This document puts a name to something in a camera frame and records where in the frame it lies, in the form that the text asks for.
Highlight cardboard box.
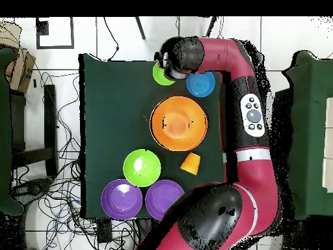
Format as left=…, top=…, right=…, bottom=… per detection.
left=0, top=20, right=36, bottom=94

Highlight black floor cable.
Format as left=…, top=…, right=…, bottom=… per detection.
left=103, top=17, right=120, bottom=61

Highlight purple plastic bowl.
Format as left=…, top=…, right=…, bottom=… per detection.
left=144, top=179, right=185, bottom=221
left=100, top=178, right=144, bottom=221

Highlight black power strip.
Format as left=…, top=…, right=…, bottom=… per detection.
left=96, top=218, right=113, bottom=243

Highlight tangle of black cables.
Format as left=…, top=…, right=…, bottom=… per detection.
left=12, top=72, right=137, bottom=250

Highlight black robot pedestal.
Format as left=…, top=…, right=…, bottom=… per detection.
left=136, top=217, right=157, bottom=236

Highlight small blue plastic bowl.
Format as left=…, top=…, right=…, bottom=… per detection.
left=186, top=71, right=216, bottom=98

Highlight dark green tablecloth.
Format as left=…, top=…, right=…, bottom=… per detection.
left=78, top=53, right=265, bottom=219

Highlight black bench frame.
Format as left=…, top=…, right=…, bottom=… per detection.
left=10, top=84, right=59, bottom=178

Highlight green cloth side table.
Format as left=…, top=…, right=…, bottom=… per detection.
left=0, top=47, right=25, bottom=217
left=287, top=50, right=333, bottom=221

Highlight large orange plastic bowl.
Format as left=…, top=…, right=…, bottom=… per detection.
left=150, top=96, right=209, bottom=152
left=179, top=117, right=209, bottom=152

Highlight white boxes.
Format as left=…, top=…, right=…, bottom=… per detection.
left=321, top=96, right=333, bottom=193

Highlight small green plastic bowl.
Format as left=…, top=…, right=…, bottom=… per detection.
left=152, top=61, right=176, bottom=87

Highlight medium green plastic bowl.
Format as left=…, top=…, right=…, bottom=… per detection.
left=122, top=148, right=162, bottom=188

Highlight black tripod leg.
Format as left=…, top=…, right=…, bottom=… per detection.
left=205, top=16, right=217, bottom=38
left=135, top=16, right=146, bottom=40

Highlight black floor frame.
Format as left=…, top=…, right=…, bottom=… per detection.
left=35, top=17, right=75, bottom=49

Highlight orange plastic cup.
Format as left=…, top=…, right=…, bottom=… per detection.
left=180, top=152, right=202, bottom=176

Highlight thin grey floor cable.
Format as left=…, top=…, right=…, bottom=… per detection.
left=217, top=16, right=225, bottom=39

